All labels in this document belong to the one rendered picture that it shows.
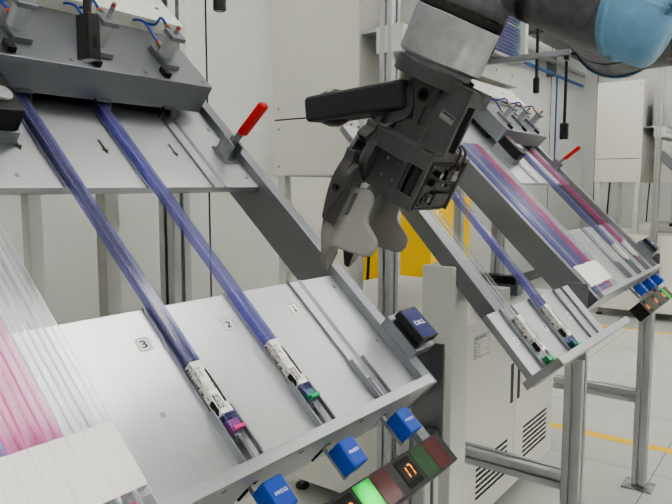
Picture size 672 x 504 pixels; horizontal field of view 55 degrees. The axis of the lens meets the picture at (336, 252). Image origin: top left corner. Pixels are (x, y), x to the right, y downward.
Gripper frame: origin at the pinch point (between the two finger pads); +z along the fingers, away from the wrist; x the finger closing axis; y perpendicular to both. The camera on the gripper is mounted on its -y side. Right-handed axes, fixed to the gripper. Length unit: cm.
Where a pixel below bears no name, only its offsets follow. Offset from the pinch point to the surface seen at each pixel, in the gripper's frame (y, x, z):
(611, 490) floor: 33, 160, 85
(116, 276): -53, 19, 39
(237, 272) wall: -157, 178, 123
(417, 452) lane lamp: 13.9, 11.1, 19.6
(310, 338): -2.7, 6.8, 14.2
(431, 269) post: -8.8, 45.6, 13.1
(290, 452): 9.1, -8.5, 15.1
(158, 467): 4.4, -19.5, 16.1
